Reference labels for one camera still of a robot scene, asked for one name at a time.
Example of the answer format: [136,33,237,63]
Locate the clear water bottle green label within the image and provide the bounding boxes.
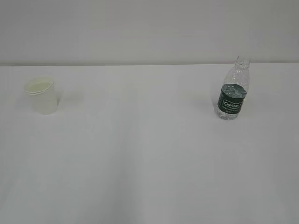
[216,56,250,120]

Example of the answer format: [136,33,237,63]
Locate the white paper cup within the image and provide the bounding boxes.
[24,77,58,115]

